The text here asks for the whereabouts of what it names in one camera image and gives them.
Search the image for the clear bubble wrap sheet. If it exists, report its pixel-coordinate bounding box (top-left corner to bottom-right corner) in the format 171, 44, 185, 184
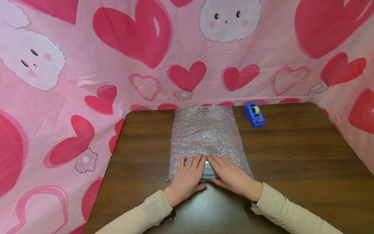
167, 105, 254, 182

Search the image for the person's left hand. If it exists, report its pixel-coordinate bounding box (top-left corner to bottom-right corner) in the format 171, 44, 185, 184
163, 154, 208, 208

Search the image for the blue tape dispenser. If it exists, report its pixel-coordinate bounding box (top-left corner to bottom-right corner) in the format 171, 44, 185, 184
243, 102, 267, 128

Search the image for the person's right forearm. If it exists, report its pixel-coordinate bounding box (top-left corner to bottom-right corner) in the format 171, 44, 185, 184
251, 182, 344, 234

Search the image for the grey round dish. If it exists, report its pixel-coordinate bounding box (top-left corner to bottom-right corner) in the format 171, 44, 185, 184
183, 157, 219, 181

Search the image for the person's right hand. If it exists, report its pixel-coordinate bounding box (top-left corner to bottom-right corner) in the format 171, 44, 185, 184
206, 154, 263, 203

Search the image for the person's left forearm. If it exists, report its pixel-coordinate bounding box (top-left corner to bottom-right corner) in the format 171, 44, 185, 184
95, 189, 174, 234

